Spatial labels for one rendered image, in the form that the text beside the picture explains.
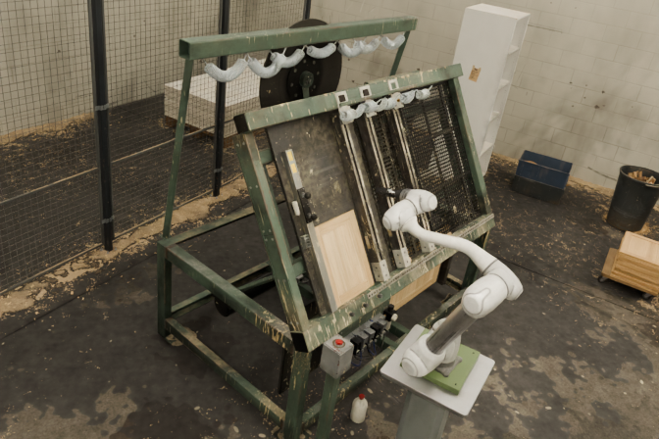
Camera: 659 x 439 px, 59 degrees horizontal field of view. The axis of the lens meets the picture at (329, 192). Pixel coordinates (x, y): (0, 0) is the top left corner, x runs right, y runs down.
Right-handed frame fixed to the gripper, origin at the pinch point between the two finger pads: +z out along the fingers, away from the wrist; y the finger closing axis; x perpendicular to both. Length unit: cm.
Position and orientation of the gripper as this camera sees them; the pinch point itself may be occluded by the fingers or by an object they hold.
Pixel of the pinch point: (381, 191)
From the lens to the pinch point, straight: 322.5
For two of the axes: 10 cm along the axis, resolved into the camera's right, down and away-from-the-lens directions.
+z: -5.4, -1.4, 8.3
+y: -7.4, -3.9, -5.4
